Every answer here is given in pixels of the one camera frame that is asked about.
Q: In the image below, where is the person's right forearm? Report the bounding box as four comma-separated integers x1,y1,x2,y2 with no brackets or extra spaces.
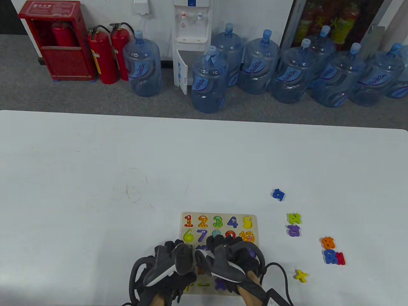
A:
236,285,260,306

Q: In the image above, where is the red fire extinguisher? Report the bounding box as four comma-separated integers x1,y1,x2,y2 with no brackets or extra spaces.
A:
88,25,119,85
109,22,135,81
52,22,77,47

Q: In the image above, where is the row of blue water jugs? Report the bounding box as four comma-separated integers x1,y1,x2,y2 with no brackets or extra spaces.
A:
123,23,408,114

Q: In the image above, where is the black wrist module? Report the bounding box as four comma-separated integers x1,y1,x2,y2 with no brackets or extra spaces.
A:
260,288,289,306

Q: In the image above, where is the person's right hand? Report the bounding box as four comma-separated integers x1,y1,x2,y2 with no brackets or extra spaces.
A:
204,235,268,303

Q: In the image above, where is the person's left hand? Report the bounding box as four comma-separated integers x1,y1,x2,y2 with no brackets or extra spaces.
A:
137,241,197,306

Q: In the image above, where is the wooden math block puzzle board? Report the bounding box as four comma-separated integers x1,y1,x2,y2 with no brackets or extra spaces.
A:
180,212,263,296

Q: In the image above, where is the glass door fire hose cabinet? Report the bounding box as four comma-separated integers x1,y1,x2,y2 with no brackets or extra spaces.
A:
280,0,396,53

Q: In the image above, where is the large blue math block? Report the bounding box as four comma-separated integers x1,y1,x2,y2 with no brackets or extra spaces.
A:
323,249,338,266

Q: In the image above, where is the white water dispenser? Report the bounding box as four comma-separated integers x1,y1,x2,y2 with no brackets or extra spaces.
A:
172,0,213,95

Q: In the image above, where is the red fire extinguisher cabinet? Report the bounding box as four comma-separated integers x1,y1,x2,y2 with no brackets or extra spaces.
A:
18,0,97,82

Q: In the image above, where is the white wall box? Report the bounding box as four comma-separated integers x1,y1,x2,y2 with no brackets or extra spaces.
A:
133,0,150,15

